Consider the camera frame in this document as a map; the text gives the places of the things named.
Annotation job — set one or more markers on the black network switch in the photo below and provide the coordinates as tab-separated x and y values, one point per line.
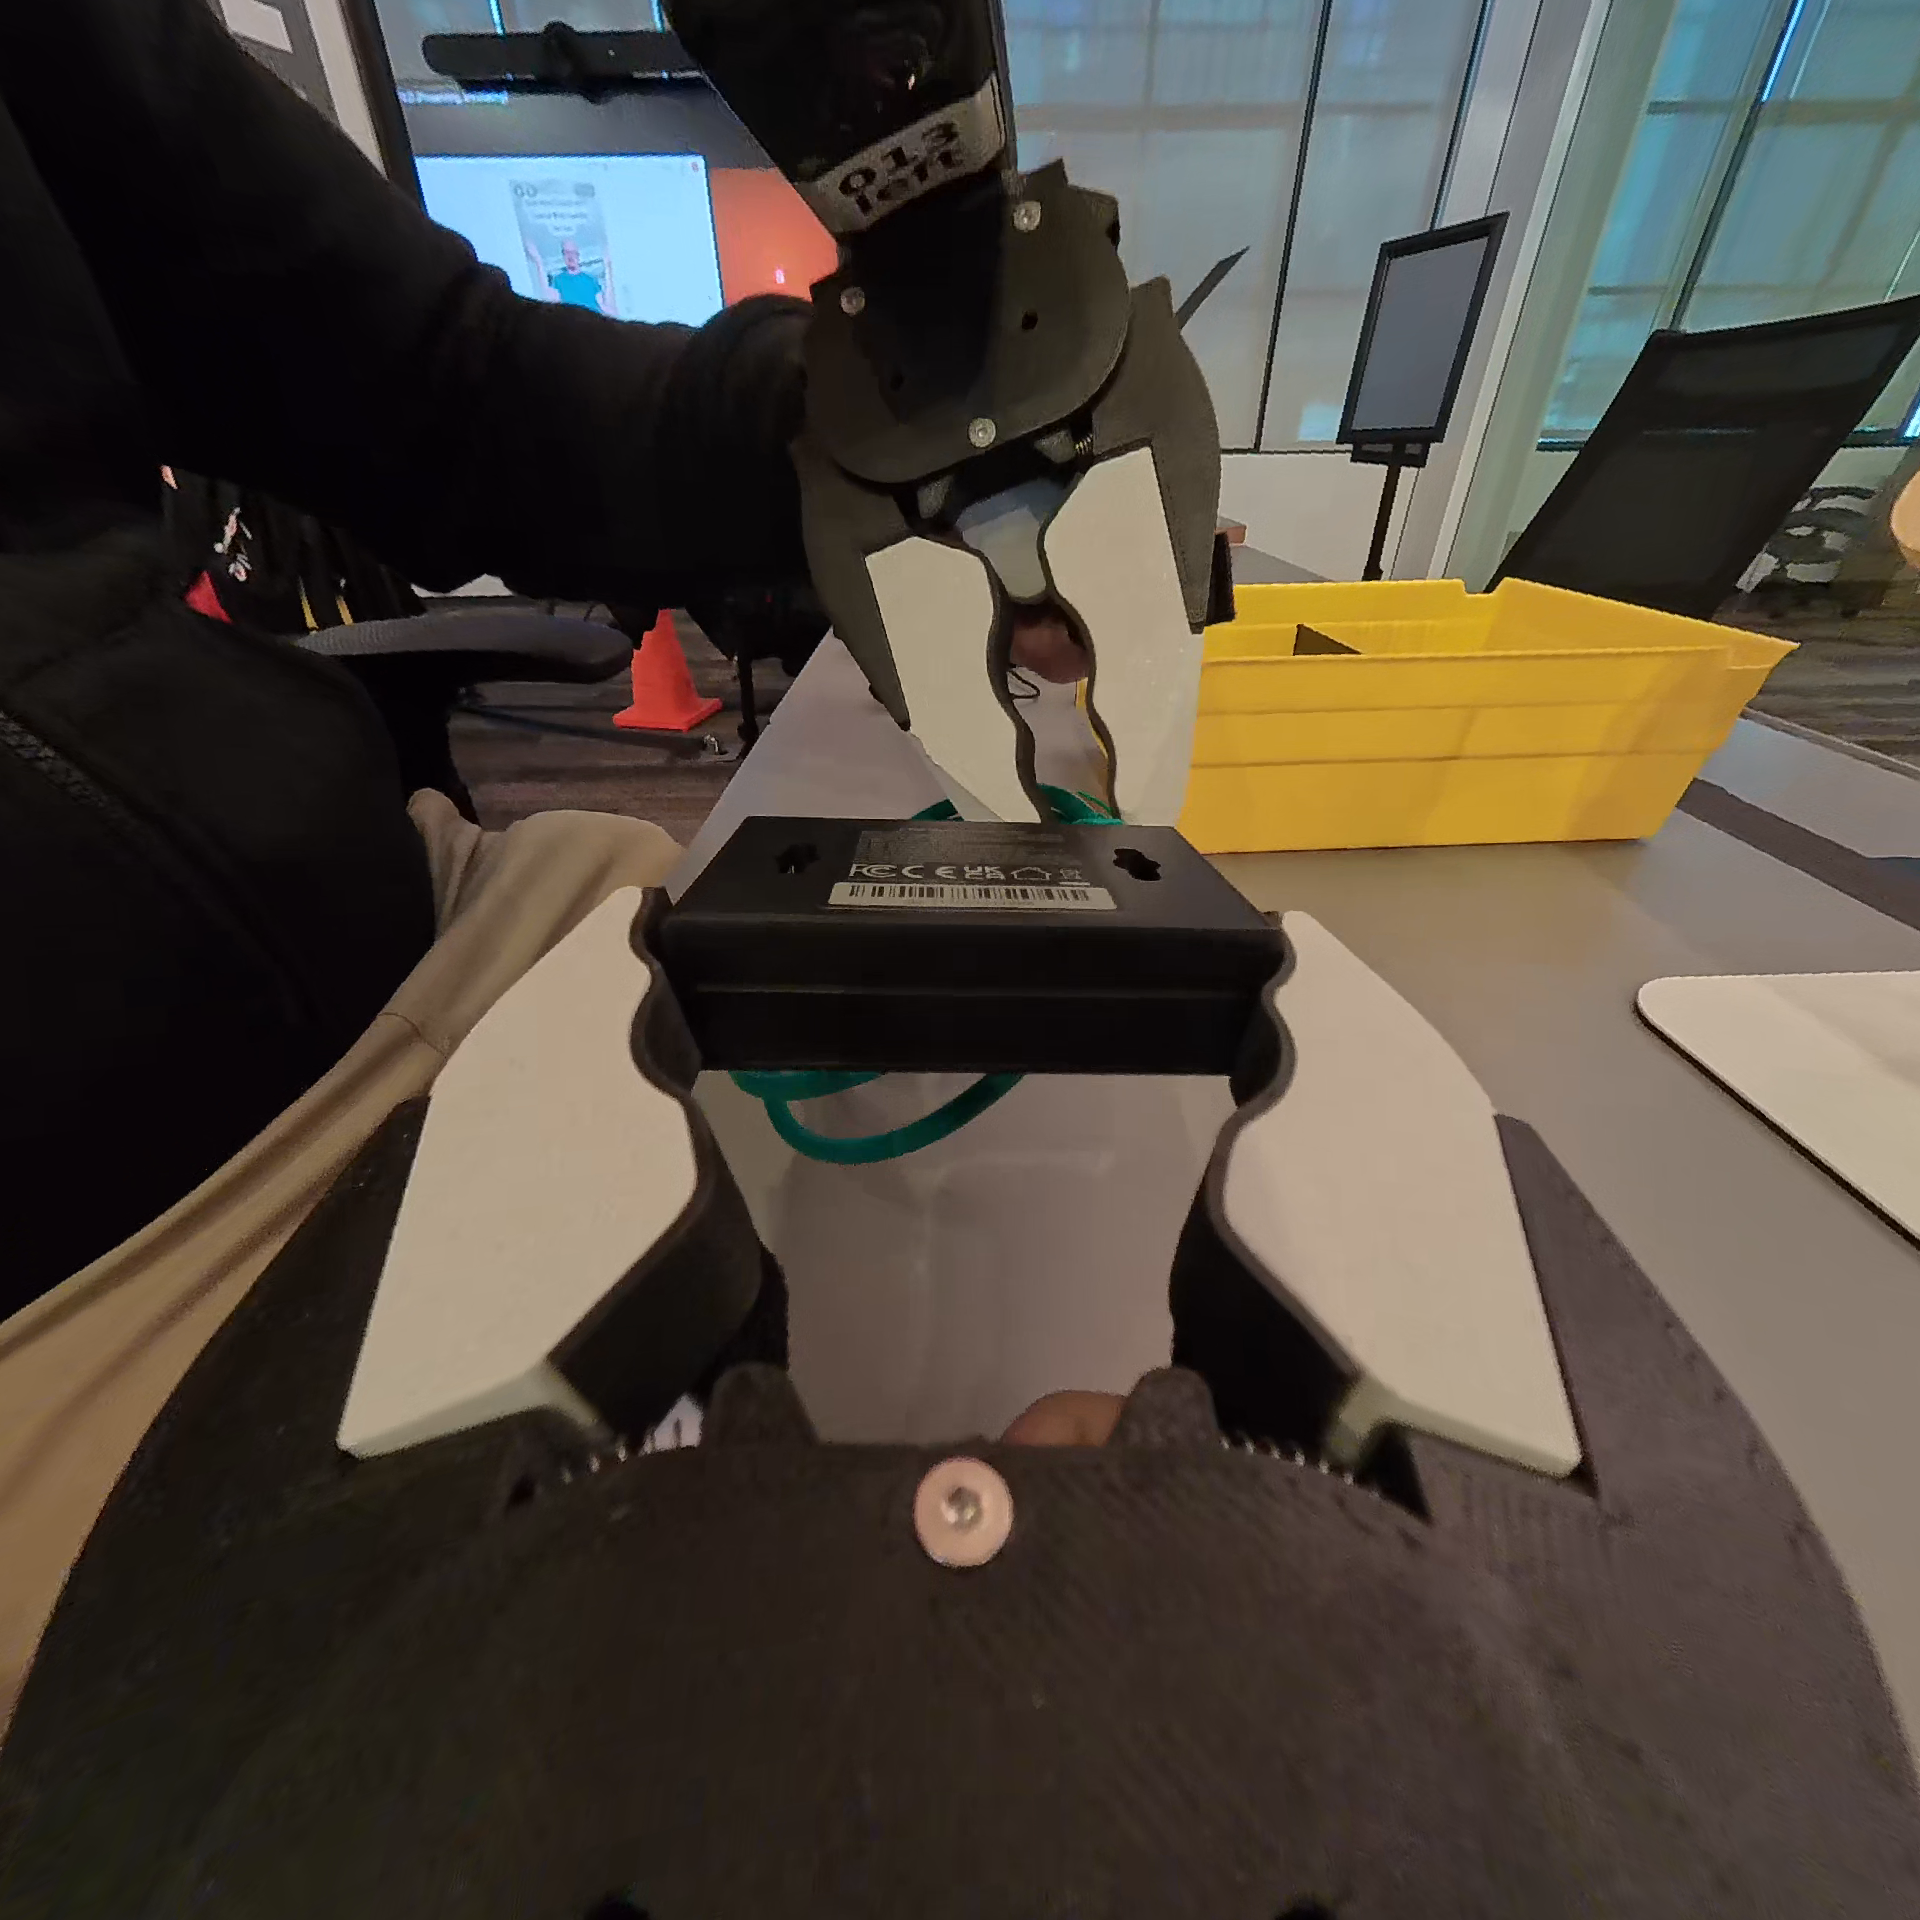
961	974

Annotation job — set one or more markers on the yellow plastic bin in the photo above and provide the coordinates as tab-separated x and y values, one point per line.
1468	750

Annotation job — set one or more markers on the person's left forearm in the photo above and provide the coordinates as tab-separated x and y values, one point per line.
450	404

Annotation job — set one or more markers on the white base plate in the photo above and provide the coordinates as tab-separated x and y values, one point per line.
1801	1082

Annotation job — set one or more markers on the black display on stand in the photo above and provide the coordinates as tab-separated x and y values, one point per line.
1418	329

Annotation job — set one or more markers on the large wall screen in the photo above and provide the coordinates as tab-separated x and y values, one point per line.
643	223

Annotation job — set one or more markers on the black video bar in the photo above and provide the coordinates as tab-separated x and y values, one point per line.
568	52

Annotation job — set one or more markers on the black curved stand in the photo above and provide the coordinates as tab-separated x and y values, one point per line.
1206	289

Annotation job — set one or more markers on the orange traffic cone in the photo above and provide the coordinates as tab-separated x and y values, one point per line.
666	683

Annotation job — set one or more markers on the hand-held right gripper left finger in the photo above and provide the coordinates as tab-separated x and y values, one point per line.
523	1169

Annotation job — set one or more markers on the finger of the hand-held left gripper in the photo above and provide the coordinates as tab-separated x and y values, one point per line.
1143	629
938	660

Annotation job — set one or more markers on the person's torso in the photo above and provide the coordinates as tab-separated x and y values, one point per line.
181	900

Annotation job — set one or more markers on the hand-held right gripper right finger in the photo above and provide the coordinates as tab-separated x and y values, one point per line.
1394	1214

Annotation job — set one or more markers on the black mesh office chair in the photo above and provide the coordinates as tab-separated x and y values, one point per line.
1696	464

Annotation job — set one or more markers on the framed black white poster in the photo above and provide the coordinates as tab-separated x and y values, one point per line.
344	104

